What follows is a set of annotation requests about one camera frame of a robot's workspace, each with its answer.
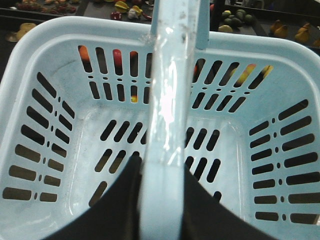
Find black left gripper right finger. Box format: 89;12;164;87
181;167;274;240

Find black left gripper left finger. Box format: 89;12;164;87
51;156;142;240

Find light blue plastic basket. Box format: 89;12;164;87
0;0;320;240

